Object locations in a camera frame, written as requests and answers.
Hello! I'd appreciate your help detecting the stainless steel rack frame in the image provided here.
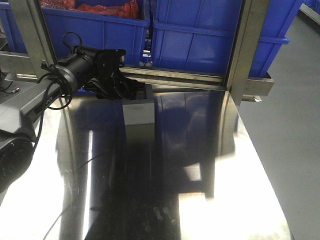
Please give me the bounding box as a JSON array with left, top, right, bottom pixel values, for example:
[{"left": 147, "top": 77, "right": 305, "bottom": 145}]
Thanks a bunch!
[{"left": 0, "top": 0, "right": 274, "bottom": 106}]

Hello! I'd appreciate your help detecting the gray square base block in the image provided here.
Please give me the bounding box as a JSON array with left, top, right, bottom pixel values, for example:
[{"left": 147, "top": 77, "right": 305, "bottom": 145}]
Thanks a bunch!
[{"left": 122, "top": 84, "right": 155, "bottom": 126}]

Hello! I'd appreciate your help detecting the red mesh bag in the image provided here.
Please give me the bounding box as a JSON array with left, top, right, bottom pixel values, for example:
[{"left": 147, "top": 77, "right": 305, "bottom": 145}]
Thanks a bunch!
[{"left": 40, "top": 0, "right": 139, "bottom": 19}]

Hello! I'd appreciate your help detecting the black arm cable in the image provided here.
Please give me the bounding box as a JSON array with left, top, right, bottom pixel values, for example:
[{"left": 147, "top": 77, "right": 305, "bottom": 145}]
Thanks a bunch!
[{"left": 32, "top": 31, "right": 85, "bottom": 151}]

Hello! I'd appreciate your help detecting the blue bin far left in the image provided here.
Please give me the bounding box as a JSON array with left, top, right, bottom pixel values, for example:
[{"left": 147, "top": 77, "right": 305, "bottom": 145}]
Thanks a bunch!
[{"left": 0, "top": 0, "right": 27, "bottom": 54}]

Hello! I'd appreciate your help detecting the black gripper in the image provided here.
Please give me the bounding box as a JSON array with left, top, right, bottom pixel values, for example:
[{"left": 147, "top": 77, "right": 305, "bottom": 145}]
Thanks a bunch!
[{"left": 83, "top": 49, "right": 145, "bottom": 100}]

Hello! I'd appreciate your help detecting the blue bin upper right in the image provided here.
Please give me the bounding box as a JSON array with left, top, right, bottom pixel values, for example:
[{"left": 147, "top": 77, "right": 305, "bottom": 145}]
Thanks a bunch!
[{"left": 150, "top": 0, "right": 294, "bottom": 77}]

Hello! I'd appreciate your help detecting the gray robot arm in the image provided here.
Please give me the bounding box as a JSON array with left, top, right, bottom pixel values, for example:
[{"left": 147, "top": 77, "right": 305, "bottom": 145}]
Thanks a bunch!
[{"left": 0, "top": 45, "right": 145, "bottom": 192}]

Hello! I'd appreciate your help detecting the blue bin with red bags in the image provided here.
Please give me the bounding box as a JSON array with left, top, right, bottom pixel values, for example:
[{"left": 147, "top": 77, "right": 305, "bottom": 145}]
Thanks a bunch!
[{"left": 42, "top": 0, "right": 151, "bottom": 66}]

